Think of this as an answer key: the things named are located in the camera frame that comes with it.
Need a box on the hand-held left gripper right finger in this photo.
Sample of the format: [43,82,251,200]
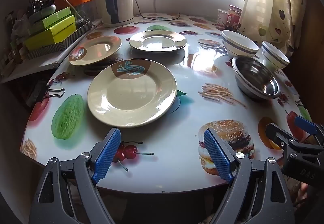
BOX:
[203,128,295,224]

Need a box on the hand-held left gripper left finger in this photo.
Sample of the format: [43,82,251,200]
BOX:
[29,127,122,224]

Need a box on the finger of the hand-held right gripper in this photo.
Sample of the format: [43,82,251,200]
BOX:
[265,123,301,154]
[294,116,324,139]

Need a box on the stainless steel bowl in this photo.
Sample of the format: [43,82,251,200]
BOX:
[231,55,281,100]

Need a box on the small white striped bowl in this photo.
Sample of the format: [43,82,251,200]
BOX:
[261,41,290,73]

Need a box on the large white striped bowl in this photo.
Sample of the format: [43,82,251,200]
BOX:
[221,30,259,58]

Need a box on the plain beige plate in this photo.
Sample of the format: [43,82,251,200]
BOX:
[129,30,188,53]

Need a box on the black binder clip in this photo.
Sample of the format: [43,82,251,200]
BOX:
[27,81,66,108]

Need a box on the white side shelf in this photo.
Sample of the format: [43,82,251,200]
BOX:
[0,19,102,84]

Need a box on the zigzag patterned tray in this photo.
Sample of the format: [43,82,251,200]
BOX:
[25,20,93,60]

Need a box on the red label glass jar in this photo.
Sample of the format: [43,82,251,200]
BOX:
[227,5,243,32]

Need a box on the white plastic tub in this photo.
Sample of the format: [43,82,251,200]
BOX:
[217,9,229,27]

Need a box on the bright lime green box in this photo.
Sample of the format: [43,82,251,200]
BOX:
[24,23,78,51]

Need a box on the olive green box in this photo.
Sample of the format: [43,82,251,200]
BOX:
[28,15,76,35]

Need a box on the pale wooden lattice rack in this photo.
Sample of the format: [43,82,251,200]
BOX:
[0,11,28,73]

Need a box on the cream electric kettle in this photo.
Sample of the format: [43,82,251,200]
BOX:
[101,0,134,28]

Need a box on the grey green dish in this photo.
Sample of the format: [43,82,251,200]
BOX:
[28,4,56,22]

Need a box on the black power cable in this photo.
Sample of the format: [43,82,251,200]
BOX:
[132,0,181,21]

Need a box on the white cord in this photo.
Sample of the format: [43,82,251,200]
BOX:
[54,0,85,19]

